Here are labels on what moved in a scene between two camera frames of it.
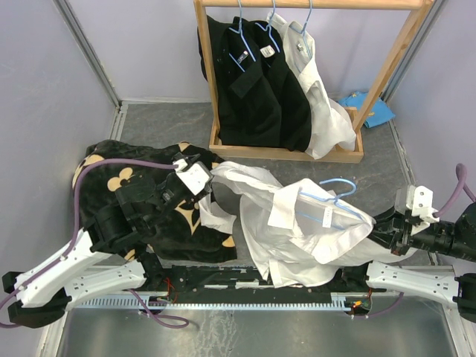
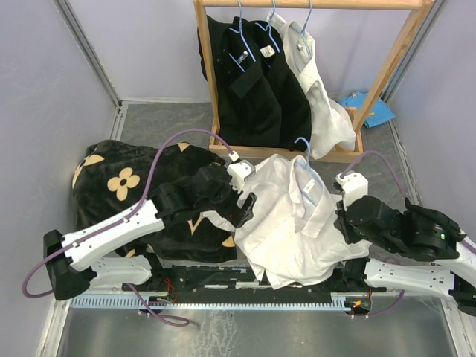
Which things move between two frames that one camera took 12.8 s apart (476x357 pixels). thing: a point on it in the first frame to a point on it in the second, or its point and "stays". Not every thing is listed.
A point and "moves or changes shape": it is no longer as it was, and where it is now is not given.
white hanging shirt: (332, 122) stays
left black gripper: (175, 175) to (233, 212)
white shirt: (297, 231) moves or changes shape
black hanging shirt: (249, 100) stays
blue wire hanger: (335, 198) to (309, 165)
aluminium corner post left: (74, 24) stays
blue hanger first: (240, 32) stays
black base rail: (239, 279) stays
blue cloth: (378, 111) stays
